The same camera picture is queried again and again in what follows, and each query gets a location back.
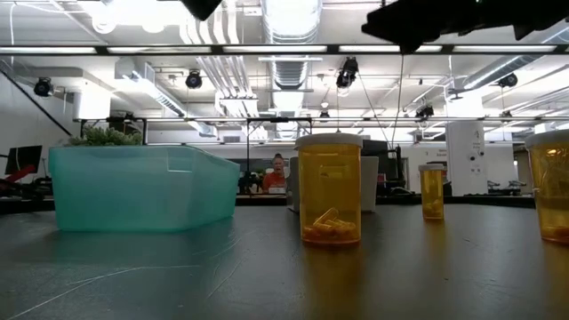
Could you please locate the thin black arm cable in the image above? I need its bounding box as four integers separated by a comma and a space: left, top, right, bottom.
0, 68, 73, 137

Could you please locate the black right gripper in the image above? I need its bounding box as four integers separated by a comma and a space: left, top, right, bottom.
360, 0, 519, 54

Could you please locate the black linear light rail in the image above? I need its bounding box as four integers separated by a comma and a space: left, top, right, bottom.
0, 43, 569, 56
73, 116, 569, 124

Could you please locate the green artificial succulent plant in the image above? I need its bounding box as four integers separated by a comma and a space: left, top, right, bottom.
65, 124, 144, 148

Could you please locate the person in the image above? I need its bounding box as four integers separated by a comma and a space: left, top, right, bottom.
261, 152, 289, 196

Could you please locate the large amber pill bottle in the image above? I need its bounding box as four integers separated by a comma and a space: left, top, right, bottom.
524, 129, 569, 245
293, 132, 365, 248

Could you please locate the round silver ventilation duct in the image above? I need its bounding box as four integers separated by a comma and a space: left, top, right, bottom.
448, 53, 569, 97
260, 0, 325, 92

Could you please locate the teal translucent plastic bin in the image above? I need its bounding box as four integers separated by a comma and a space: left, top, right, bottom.
48, 145, 242, 234

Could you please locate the white plastic bin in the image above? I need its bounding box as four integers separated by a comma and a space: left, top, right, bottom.
287, 155, 381, 214

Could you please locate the black monitor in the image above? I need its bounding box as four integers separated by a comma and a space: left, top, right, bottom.
4, 144, 44, 176
360, 139, 389, 157

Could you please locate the white rectangular air duct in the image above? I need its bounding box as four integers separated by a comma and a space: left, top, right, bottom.
113, 57, 219, 139

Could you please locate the small amber pill bottle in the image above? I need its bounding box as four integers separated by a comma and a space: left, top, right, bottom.
417, 163, 446, 221

